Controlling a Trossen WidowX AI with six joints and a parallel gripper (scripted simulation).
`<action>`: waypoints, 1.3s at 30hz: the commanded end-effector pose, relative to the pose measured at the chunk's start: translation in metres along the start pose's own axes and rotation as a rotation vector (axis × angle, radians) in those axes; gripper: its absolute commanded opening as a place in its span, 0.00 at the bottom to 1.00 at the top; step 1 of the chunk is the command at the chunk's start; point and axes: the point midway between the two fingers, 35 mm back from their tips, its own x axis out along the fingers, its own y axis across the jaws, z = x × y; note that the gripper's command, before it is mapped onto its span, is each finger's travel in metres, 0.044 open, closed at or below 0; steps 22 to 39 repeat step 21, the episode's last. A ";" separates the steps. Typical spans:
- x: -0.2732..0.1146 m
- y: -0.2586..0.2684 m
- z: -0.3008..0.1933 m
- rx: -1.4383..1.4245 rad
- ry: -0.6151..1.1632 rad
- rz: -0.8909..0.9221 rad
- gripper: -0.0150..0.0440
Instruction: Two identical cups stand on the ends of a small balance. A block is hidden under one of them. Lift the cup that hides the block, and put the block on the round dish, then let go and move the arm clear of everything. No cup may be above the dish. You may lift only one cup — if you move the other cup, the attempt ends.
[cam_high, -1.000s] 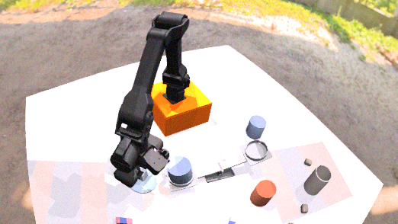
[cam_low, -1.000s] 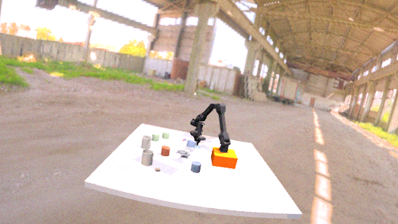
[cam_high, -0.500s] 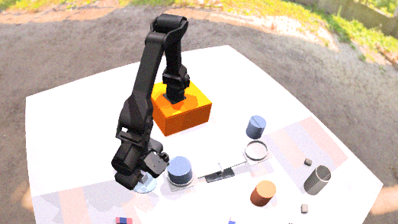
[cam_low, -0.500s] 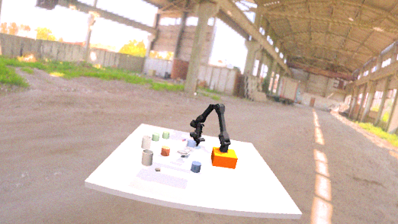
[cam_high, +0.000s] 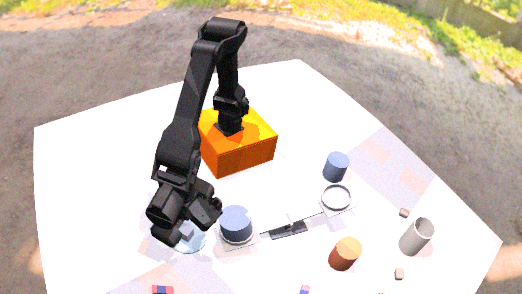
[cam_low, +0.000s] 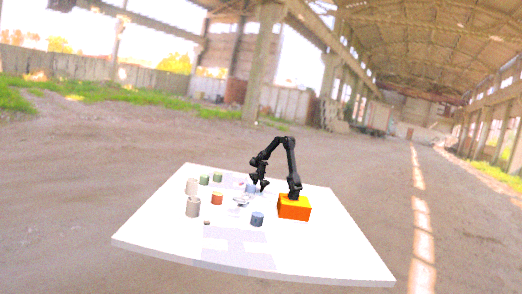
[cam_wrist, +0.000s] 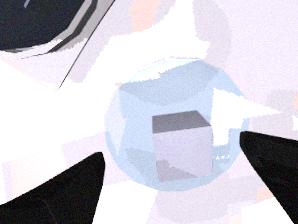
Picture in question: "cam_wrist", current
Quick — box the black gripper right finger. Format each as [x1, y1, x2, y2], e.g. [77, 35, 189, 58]
[239, 131, 298, 224]

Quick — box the pale lavender cube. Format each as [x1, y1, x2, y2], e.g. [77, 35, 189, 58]
[152, 109, 213, 183]

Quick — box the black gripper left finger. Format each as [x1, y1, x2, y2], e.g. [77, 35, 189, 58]
[0, 151, 106, 224]

